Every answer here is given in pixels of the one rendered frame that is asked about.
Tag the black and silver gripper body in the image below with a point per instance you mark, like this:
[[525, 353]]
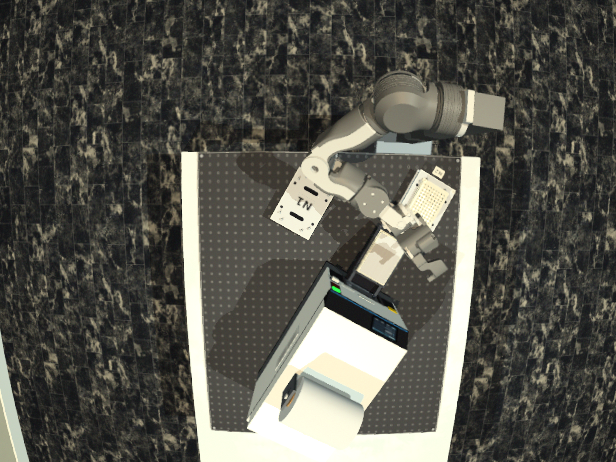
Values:
[[417, 235]]

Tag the small white label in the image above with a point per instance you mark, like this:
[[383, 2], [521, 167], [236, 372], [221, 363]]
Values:
[[438, 172]]

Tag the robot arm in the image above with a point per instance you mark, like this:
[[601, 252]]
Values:
[[398, 105]]

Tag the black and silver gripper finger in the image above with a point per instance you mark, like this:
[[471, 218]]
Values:
[[436, 266]]

